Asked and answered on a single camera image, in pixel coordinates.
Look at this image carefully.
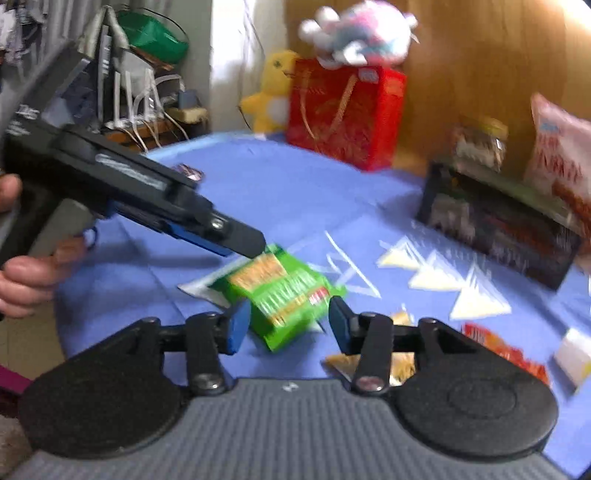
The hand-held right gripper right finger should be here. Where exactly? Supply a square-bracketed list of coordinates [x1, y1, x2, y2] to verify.
[329, 296, 468, 397]

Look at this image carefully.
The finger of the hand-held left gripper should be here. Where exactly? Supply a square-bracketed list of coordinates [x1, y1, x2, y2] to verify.
[161, 208, 267, 260]

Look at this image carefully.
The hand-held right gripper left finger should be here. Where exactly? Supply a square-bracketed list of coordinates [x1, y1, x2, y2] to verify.
[124, 300, 253, 397]

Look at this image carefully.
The green snack packet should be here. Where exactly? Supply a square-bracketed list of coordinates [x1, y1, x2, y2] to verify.
[210, 244, 348, 353]

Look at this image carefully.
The person's left hand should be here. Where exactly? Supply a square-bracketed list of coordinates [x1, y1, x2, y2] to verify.
[0, 174, 94, 320]

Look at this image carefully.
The blue printed cloth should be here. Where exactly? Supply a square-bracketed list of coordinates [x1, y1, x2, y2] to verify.
[54, 131, 591, 480]

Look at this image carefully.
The yellow peanut packet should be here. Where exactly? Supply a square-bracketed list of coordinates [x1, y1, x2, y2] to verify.
[322, 311, 417, 387]

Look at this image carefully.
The small dark packet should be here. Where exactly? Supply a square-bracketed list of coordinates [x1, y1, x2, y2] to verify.
[174, 163, 205, 182]

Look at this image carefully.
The yellow duck plush toy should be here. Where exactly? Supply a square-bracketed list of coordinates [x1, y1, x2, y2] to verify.
[239, 49, 302, 136]

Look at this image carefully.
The green basket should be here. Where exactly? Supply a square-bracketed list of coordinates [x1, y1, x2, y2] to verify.
[117, 9, 190, 64]

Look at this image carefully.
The red gift box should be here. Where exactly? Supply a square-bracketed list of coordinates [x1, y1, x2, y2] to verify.
[286, 57, 408, 172]

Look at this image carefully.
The red packet of mixed nuts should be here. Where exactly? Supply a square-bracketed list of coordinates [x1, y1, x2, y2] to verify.
[462, 322, 551, 385]

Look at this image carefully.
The long black box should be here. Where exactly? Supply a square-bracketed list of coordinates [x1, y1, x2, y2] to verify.
[416, 161, 583, 292]

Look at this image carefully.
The short nut jar gold lid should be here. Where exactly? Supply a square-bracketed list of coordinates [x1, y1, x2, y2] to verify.
[451, 117, 509, 174]

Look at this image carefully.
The white jelly cup yellow lid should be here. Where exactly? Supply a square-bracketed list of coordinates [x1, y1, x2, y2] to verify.
[553, 327, 591, 394]

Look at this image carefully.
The pink and blue plush toy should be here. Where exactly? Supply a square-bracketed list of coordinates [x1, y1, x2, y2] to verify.
[298, 0, 419, 69]

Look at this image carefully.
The large pink snack bag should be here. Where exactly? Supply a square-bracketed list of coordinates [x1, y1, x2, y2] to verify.
[523, 92, 591, 228]

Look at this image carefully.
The wooden board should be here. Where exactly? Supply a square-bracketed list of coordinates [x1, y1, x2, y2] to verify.
[284, 0, 591, 178]

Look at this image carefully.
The bundle of white cables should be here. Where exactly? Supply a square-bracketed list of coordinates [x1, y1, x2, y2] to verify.
[105, 65, 191, 153]

